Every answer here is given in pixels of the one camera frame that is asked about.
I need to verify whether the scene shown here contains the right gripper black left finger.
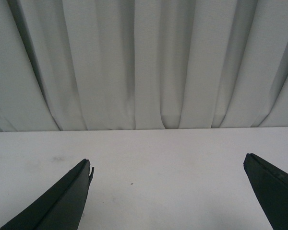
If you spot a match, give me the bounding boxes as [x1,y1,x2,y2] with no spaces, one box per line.
[0,159,94,230]

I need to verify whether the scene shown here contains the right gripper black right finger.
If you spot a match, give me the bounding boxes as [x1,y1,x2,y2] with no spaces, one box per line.
[243,153,288,230]

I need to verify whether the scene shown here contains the white pleated curtain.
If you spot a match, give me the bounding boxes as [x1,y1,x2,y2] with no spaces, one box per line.
[0,0,288,131]

